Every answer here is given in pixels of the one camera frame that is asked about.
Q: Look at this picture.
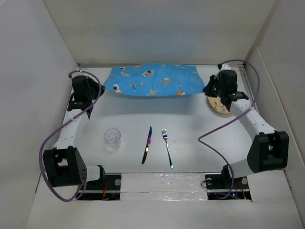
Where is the blue space-print cloth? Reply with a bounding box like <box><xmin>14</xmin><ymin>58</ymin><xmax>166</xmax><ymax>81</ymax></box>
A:
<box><xmin>104</xmin><ymin>63</ymin><xmax>205</xmax><ymax>97</ymax></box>

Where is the iridescent fork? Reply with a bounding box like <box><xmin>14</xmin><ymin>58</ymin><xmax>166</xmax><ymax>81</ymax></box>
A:
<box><xmin>162</xmin><ymin>129</ymin><xmax>173</xmax><ymax>168</ymax></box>

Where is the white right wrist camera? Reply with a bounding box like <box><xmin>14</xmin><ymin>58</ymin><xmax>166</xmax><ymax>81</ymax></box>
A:
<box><xmin>217</xmin><ymin>63</ymin><xmax>232</xmax><ymax>71</ymax></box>

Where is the beige bird-pattern plate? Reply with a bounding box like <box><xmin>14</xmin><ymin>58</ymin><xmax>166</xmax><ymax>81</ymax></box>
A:
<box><xmin>206</xmin><ymin>96</ymin><xmax>232</xmax><ymax>118</ymax></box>

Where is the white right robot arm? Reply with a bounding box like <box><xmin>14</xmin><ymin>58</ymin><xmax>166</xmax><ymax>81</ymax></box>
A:
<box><xmin>203</xmin><ymin>69</ymin><xmax>289</xmax><ymax>188</ymax></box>

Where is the iridescent knife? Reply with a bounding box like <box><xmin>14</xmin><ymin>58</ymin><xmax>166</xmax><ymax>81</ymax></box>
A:
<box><xmin>142</xmin><ymin>126</ymin><xmax>152</xmax><ymax>165</ymax></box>

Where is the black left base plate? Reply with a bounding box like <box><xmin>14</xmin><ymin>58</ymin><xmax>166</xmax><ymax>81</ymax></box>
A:
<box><xmin>77</xmin><ymin>173</ymin><xmax>122</xmax><ymax>201</ymax></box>

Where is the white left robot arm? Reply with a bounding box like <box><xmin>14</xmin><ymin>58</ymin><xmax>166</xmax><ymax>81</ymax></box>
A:
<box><xmin>42</xmin><ymin>75</ymin><xmax>106</xmax><ymax>189</ymax></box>

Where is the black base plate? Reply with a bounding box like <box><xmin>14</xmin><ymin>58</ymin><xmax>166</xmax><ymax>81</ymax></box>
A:
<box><xmin>201</xmin><ymin>173</ymin><xmax>252</xmax><ymax>200</ymax></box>
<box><xmin>77</xmin><ymin>173</ymin><xmax>122</xmax><ymax>201</ymax></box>

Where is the clear plastic cup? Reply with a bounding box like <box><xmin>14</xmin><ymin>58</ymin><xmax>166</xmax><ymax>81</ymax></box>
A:
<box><xmin>104</xmin><ymin>128</ymin><xmax>122</xmax><ymax>151</ymax></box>

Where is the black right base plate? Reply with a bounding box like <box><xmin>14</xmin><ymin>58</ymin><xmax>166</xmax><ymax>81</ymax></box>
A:
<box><xmin>201</xmin><ymin>173</ymin><xmax>252</xmax><ymax>200</ymax></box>

